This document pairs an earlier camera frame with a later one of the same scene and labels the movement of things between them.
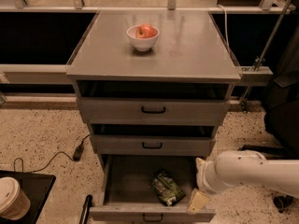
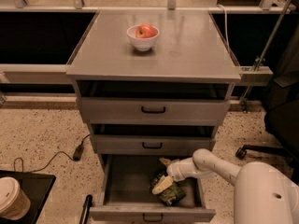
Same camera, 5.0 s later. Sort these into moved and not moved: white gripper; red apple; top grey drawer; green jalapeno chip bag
Moved: white gripper
Not moved: green jalapeno chip bag; red apple; top grey drawer
